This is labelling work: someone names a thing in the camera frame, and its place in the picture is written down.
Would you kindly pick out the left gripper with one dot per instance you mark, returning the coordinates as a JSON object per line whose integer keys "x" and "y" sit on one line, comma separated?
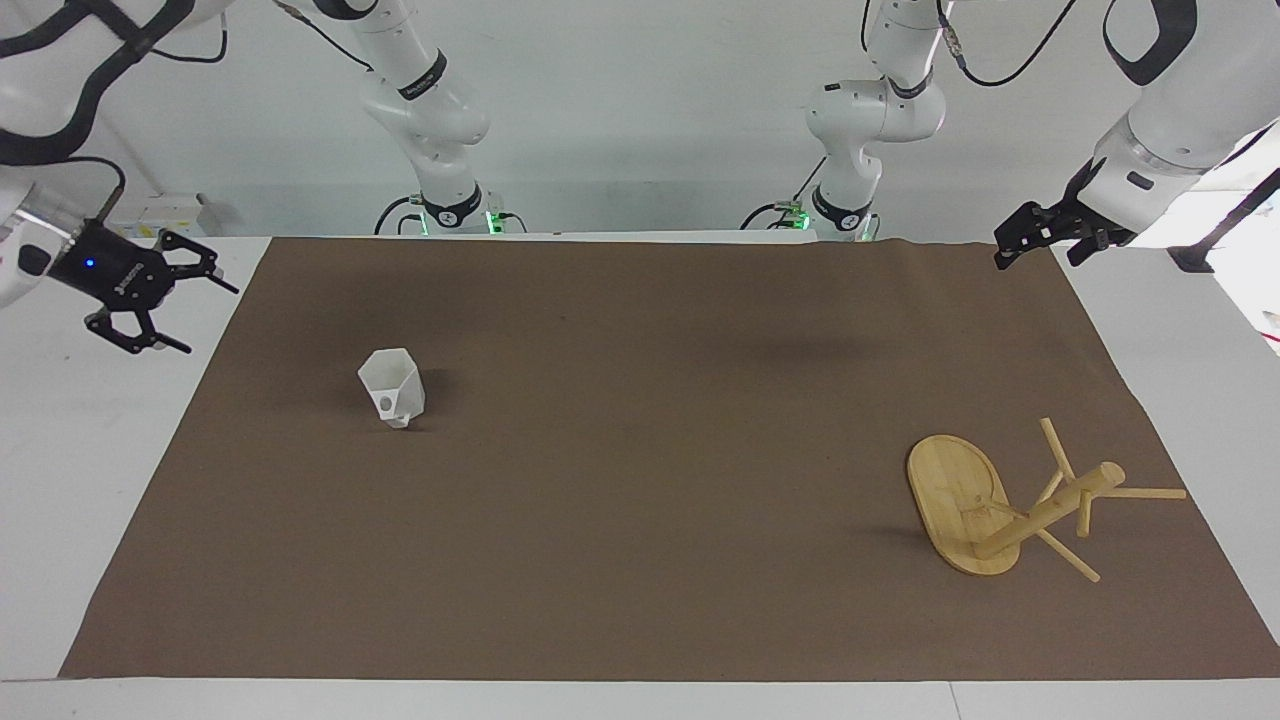
{"x": 1080, "y": 205}

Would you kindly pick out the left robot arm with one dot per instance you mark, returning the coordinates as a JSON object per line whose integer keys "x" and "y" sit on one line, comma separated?
{"x": 870, "y": 115}

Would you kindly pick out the white faceted cup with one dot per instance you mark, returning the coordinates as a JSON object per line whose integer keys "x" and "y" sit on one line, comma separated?
{"x": 392, "y": 385}

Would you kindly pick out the wooden cup rack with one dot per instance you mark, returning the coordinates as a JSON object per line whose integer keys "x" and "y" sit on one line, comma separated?
{"x": 960, "y": 500}

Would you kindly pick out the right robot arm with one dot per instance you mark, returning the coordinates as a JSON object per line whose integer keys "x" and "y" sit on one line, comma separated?
{"x": 425, "y": 100}

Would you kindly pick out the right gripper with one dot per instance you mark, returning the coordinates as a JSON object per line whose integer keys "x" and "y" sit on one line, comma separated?
{"x": 105, "y": 268}

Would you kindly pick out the black stand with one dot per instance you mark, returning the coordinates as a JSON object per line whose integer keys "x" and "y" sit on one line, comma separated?
{"x": 1235, "y": 215}

